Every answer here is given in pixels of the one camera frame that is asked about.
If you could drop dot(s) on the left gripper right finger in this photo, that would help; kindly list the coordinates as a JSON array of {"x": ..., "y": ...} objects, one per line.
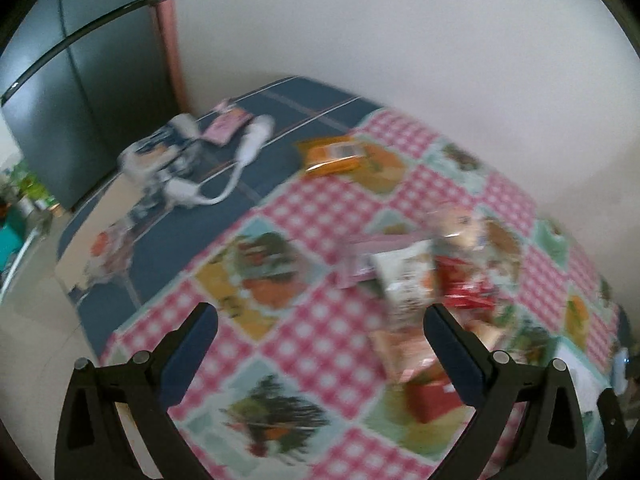
[{"x": 550, "y": 441}]

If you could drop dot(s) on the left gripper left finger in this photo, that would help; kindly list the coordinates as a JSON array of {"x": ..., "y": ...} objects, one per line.
[{"x": 91, "y": 441}]

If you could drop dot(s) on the red brown packet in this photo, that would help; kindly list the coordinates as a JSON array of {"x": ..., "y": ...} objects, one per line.
[{"x": 430, "y": 395}]

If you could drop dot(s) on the silver walnut snack packet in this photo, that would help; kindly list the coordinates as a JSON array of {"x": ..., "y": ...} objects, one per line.
[{"x": 409, "y": 282}]

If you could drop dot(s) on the red snack packet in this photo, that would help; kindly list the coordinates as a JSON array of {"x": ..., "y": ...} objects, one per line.
[{"x": 464, "y": 285}]

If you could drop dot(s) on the cartoon face snack bag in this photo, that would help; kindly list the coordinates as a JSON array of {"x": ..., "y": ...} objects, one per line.
[{"x": 457, "y": 231}]

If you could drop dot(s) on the pink checkered food tablecloth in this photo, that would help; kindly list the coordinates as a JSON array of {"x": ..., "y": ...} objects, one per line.
[{"x": 291, "y": 387}]

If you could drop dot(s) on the blue white crumpled wrapper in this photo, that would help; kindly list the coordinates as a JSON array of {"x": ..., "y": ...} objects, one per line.
[{"x": 171, "y": 151}]

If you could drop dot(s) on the pink small snack packet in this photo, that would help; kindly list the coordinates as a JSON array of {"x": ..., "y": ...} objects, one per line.
[{"x": 230, "y": 118}]

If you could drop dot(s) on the orange snack packet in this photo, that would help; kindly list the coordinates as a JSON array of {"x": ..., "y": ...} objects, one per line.
[{"x": 330, "y": 155}]

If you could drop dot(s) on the dark grey cabinet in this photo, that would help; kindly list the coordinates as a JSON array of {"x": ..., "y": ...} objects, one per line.
[{"x": 81, "y": 80}]

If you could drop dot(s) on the white power adapter with cable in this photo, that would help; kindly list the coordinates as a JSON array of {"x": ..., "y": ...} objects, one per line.
[{"x": 185, "y": 193}]

